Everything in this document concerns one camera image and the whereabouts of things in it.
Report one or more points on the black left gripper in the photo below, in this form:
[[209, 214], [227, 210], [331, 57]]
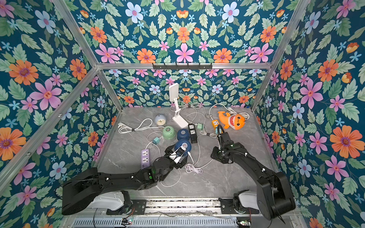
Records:
[[178, 165]]

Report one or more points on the green cordless meat grinder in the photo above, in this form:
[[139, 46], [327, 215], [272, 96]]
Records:
[[169, 133]]

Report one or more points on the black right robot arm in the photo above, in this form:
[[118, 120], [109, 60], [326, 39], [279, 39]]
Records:
[[273, 196]]

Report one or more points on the white folding desk lamp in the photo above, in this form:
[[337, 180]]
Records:
[[173, 96]]

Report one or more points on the purple power strip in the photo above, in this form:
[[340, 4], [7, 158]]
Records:
[[145, 158]]

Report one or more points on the round blue alarm clock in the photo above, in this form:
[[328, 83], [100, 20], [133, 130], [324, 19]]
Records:
[[160, 120]]

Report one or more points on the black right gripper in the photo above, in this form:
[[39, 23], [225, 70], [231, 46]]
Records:
[[219, 141]]

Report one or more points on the dark blue meat grinder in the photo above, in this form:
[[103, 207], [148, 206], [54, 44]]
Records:
[[183, 134], [185, 145]]

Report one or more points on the black power strip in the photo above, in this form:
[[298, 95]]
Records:
[[193, 133]]

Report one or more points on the light teal charger adapter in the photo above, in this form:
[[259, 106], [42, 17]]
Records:
[[156, 140]]

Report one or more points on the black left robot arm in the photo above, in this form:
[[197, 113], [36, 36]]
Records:
[[82, 189]]

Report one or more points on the orange shark plush toy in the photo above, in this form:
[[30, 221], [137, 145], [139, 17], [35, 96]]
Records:
[[234, 121]]

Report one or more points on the dark blue meat grinder front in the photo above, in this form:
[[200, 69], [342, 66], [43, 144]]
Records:
[[185, 145]]

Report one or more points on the orange power strip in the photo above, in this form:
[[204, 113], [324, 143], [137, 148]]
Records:
[[215, 123]]

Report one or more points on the green USB charger adapter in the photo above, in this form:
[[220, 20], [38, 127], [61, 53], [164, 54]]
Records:
[[200, 126]]

